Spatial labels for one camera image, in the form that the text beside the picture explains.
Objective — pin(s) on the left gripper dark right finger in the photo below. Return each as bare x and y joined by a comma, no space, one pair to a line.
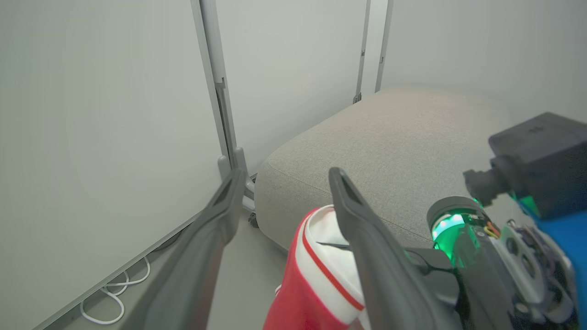
385,284

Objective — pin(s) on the wide white partition panel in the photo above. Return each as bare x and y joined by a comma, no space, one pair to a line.
91,137

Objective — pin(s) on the grey upholstered sofa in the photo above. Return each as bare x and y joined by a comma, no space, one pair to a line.
390,151

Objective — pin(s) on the red and white clothing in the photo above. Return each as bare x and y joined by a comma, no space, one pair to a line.
298,302

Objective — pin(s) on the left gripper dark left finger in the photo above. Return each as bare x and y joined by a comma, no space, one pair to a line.
192,275

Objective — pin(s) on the right wrist blue camera mount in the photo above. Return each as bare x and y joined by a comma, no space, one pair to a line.
571,243

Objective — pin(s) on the white partition panel behind sofa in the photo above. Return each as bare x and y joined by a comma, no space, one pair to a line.
289,68

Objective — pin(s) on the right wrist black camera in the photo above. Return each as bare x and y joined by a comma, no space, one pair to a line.
541,156

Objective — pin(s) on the grey partition leg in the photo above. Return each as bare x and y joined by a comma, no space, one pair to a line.
240,160
223,167
357,97

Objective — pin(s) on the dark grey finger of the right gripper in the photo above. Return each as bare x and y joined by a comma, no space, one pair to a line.
438,277

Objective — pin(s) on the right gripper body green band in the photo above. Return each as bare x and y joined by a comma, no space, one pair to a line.
504,275

